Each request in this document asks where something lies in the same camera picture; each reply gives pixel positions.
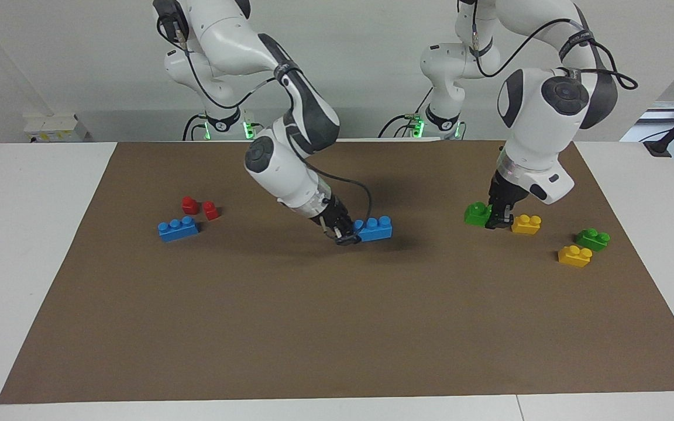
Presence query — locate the green two-stud toy brick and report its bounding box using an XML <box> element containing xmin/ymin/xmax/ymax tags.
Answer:
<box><xmin>463</xmin><ymin>201</ymin><xmax>493</xmax><ymax>228</ymax></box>
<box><xmin>575</xmin><ymin>227</ymin><xmax>611</xmax><ymax>253</ymax></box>

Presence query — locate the blue three-stud toy brick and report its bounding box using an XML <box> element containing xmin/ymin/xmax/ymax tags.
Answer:
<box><xmin>353</xmin><ymin>216</ymin><xmax>394</xmax><ymax>243</ymax></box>
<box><xmin>157</xmin><ymin>216</ymin><xmax>201</xmax><ymax>243</ymax></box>

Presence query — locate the yellow two-stud toy brick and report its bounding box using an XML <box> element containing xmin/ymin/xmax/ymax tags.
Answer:
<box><xmin>511</xmin><ymin>213</ymin><xmax>543</xmax><ymax>236</ymax></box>
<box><xmin>557</xmin><ymin>244</ymin><xmax>594</xmax><ymax>269</ymax></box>

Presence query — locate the brown table mat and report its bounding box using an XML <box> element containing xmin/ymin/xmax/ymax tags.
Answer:
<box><xmin>0</xmin><ymin>140</ymin><xmax>674</xmax><ymax>405</ymax></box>

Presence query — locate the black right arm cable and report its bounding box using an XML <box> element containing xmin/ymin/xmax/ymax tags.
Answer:
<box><xmin>156</xmin><ymin>11</ymin><xmax>373</xmax><ymax>236</ymax></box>

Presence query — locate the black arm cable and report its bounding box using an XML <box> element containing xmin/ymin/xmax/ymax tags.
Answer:
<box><xmin>156</xmin><ymin>11</ymin><xmax>373</xmax><ymax>236</ymax></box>
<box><xmin>457</xmin><ymin>0</ymin><xmax>639</xmax><ymax>92</ymax></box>

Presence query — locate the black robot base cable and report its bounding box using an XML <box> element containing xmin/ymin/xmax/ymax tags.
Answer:
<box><xmin>181</xmin><ymin>112</ymin><xmax>210</xmax><ymax>142</ymax></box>
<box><xmin>378</xmin><ymin>87</ymin><xmax>432</xmax><ymax>139</ymax></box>

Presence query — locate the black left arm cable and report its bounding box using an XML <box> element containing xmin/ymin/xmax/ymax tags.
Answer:
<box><xmin>457</xmin><ymin>0</ymin><xmax>639</xmax><ymax>92</ymax></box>

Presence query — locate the white wall box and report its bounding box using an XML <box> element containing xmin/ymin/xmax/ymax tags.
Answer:
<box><xmin>23</xmin><ymin>112</ymin><xmax>90</xmax><ymax>144</ymax></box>

